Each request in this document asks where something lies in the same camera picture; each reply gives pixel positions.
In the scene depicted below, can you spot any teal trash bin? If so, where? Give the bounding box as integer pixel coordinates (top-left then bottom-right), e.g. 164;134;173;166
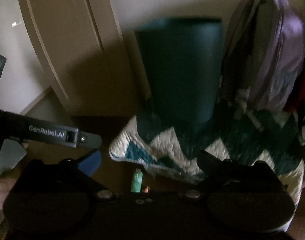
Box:
134;17;223;125

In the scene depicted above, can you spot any person's left hand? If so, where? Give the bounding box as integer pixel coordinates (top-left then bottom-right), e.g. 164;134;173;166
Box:
0;169;20;211

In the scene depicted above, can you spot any teal white chevron quilt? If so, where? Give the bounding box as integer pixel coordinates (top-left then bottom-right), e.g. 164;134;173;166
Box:
109;110;304;204

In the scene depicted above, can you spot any green tube on floor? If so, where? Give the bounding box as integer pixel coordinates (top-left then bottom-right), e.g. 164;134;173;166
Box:
131;168;143;193

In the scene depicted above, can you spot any beige door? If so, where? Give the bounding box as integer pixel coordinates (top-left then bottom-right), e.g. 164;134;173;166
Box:
19;0;140;116

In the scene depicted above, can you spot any purple grey backpack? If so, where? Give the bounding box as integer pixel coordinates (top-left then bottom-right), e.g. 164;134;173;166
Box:
220;0;305;125

